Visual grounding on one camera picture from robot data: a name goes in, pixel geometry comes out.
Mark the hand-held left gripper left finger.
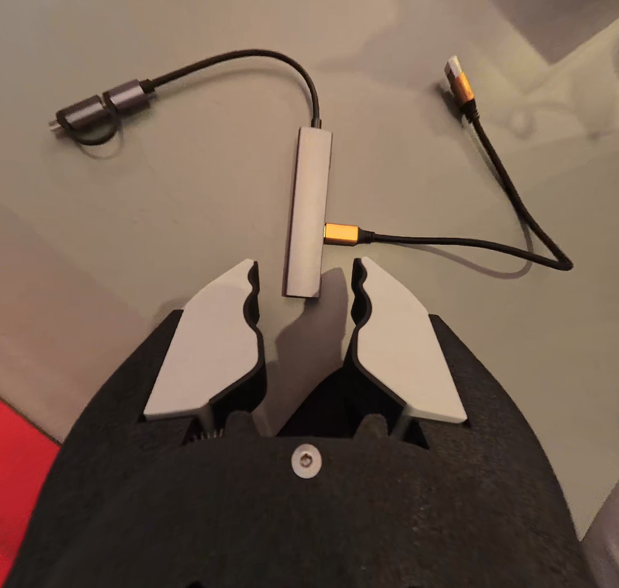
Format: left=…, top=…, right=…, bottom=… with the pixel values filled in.
left=143, top=258, right=268, bottom=436

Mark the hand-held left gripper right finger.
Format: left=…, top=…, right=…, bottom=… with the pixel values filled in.
left=343, top=257, right=469, bottom=440

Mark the grey usb hub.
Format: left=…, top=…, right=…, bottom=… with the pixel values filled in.
left=104, top=49, right=334, bottom=301

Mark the dark grey usb adapter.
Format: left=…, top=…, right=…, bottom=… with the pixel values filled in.
left=48, top=93, right=124, bottom=146

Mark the red plastic bin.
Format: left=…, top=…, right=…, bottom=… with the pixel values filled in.
left=0, top=395, right=62, bottom=555

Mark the braided cable with orange plugs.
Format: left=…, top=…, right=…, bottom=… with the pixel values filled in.
left=324, top=55, right=575, bottom=272

